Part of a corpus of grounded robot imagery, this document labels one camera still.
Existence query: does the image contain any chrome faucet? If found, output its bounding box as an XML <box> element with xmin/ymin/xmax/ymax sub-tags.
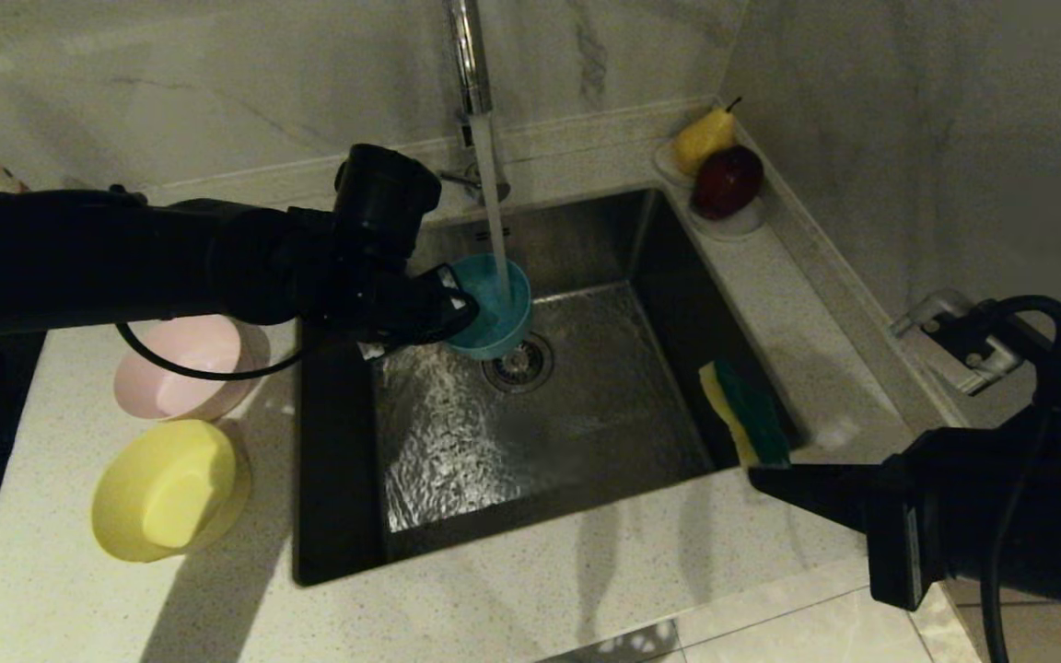
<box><xmin>438</xmin><ymin>0</ymin><xmax>513</xmax><ymax>206</ymax></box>

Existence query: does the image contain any stainless steel sink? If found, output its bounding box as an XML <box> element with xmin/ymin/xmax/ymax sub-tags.
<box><xmin>294</xmin><ymin>189</ymin><xmax>810</xmax><ymax>587</ymax></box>

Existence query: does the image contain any round metal drain strainer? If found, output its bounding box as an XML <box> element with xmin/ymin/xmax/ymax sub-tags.
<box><xmin>483</xmin><ymin>333</ymin><xmax>555</xmax><ymax>395</ymax></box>

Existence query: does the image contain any small white dish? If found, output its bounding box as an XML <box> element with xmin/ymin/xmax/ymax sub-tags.
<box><xmin>652</xmin><ymin>140</ymin><xmax>697</xmax><ymax>190</ymax></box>
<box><xmin>685</xmin><ymin>198</ymin><xmax>767</xmax><ymax>242</ymax></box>

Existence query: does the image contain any yellow pear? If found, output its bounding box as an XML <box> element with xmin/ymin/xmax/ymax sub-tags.
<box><xmin>673</xmin><ymin>99</ymin><xmax>741</xmax><ymax>179</ymax></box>

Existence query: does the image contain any pink plastic bowl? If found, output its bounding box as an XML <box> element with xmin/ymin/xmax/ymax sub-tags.
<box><xmin>114</xmin><ymin>316</ymin><xmax>271</xmax><ymax>422</ymax></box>

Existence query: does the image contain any yellow plastic bowl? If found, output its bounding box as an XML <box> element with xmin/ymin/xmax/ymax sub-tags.
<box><xmin>91</xmin><ymin>419</ymin><xmax>252</xmax><ymax>564</ymax></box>

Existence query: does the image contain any blue plastic bowl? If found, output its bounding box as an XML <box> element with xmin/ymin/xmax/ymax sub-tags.
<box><xmin>443</xmin><ymin>255</ymin><xmax>532</xmax><ymax>361</ymax></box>

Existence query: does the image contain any dark red apple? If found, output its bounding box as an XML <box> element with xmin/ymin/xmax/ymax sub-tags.
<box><xmin>693</xmin><ymin>145</ymin><xmax>765</xmax><ymax>222</ymax></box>

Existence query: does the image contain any green yellow sponge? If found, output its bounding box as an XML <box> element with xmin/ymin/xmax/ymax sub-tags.
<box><xmin>698</xmin><ymin>359</ymin><xmax>791</xmax><ymax>471</ymax></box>

